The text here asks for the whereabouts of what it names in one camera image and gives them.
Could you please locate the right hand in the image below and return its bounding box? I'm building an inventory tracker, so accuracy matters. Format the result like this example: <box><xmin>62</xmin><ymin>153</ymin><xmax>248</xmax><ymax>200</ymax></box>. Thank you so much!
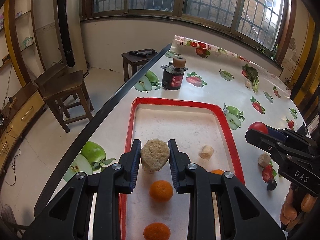
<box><xmin>279</xmin><ymin>184</ymin><xmax>317</xmax><ymax>225</ymax></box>

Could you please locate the wall shelf unit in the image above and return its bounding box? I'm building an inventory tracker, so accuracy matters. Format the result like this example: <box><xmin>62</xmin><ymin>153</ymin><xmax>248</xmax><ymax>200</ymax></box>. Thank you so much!
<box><xmin>1</xmin><ymin>0</ymin><xmax>45</xmax><ymax>87</ymax></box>

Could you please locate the wooden cabinet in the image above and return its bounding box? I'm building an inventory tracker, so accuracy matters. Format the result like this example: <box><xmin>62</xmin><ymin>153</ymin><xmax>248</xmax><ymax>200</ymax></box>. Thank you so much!
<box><xmin>1</xmin><ymin>83</ymin><xmax>44</xmax><ymax>173</ymax></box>

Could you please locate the beige tower air conditioner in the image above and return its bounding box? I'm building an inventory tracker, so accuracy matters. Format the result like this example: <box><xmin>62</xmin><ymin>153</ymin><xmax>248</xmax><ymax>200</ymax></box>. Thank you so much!
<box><xmin>53</xmin><ymin>0</ymin><xmax>89</xmax><ymax>77</ymax></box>

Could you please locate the red rimmed white tray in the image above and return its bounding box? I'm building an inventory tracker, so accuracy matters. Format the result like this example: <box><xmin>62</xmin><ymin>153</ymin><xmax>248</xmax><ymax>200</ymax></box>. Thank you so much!
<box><xmin>123</xmin><ymin>98</ymin><xmax>245</xmax><ymax>239</ymax></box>

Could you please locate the fruit print tablecloth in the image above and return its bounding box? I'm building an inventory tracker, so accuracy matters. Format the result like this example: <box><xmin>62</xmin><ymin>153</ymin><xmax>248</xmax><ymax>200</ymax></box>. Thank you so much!
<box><xmin>34</xmin><ymin>35</ymin><xmax>312</xmax><ymax>240</ymax></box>

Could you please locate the black red motor jar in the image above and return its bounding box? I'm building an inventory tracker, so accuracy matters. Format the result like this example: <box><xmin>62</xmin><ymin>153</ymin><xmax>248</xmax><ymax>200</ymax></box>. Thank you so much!
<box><xmin>161</xmin><ymin>56</ymin><xmax>188</xmax><ymax>90</ymax></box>

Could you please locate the round brown bread ball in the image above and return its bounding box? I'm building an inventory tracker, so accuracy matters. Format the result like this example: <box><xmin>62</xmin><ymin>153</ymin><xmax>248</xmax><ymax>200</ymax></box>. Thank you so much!
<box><xmin>141</xmin><ymin>139</ymin><xmax>170</xmax><ymax>173</ymax></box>

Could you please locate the black cylindrical motor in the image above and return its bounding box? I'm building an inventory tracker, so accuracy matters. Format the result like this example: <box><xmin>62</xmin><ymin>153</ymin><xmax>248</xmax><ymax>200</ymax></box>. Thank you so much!
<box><xmin>297</xmin><ymin>123</ymin><xmax>308</xmax><ymax>136</ymax></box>

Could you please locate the green bottle on sill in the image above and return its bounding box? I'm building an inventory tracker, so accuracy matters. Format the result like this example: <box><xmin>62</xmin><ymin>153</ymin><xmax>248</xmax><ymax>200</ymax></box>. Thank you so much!
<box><xmin>271</xmin><ymin>44</ymin><xmax>278</xmax><ymax>60</ymax></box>

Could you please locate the orange tangerine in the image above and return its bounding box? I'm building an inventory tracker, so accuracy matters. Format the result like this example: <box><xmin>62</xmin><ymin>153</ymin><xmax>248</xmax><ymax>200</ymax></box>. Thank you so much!
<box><xmin>211</xmin><ymin>169</ymin><xmax>224</xmax><ymax>175</ymax></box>
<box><xmin>149</xmin><ymin>180</ymin><xmax>173</xmax><ymax>203</ymax></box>
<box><xmin>143</xmin><ymin>223</ymin><xmax>171</xmax><ymax>240</ymax></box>

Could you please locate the red cherry tomato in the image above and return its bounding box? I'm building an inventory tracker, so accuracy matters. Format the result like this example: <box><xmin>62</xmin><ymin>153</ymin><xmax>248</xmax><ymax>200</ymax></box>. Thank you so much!
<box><xmin>248</xmin><ymin>121</ymin><xmax>268</xmax><ymax>134</ymax></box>

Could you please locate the wooden stool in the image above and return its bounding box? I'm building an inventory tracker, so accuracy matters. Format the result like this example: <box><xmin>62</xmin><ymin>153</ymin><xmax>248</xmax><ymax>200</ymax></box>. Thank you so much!
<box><xmin>34</xmin><ymin>64</ymin><xmax>94</xmax><ymax>133</ymax></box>

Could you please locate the dark purple grape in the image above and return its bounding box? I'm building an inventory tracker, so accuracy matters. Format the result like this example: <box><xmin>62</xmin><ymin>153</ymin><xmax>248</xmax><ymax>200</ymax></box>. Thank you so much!
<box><xmin>267</xmin><ymin>179</ymin><xmax>277</xmax><ymax>191</ymax></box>

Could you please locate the small beige cork block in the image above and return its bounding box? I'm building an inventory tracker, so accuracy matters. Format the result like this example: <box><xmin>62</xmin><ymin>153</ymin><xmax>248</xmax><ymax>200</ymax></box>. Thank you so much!
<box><xmin>245</xmin><ymin>81</ymin><xmax>252</xmax><ymax>88</ymax></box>

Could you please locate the black remote control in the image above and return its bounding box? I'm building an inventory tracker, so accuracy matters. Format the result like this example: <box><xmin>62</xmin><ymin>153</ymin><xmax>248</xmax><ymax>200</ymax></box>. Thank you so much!
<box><xmin>129</xmin><ymin>49</ymin><xmax>156</xmax><ymax>57</ymax></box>

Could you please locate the small dark side table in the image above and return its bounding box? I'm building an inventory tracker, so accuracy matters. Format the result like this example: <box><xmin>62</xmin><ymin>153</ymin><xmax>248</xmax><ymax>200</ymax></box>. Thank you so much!
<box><xmin>121</xmin><ymin>51</ymin><xmax>157</xmax><ymax>82</ymax></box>

